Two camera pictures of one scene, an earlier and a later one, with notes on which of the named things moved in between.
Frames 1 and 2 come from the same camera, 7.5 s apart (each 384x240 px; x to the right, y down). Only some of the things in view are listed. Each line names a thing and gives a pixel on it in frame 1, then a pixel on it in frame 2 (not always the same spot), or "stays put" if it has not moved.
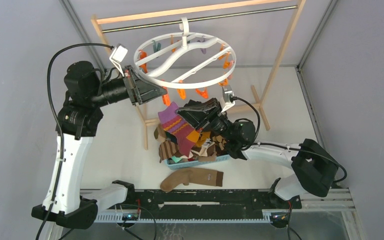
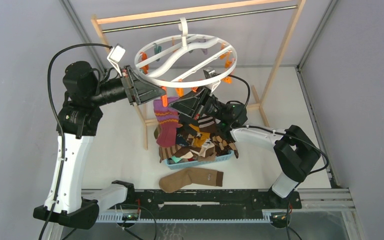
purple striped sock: [171, 122] → [167, 121]
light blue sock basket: [190, 164] stays put
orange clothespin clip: [166, 98] stays put
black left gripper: [139, 90] stays put
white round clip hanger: [183, 60] stays put
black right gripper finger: [198, 113] → [189, 103]
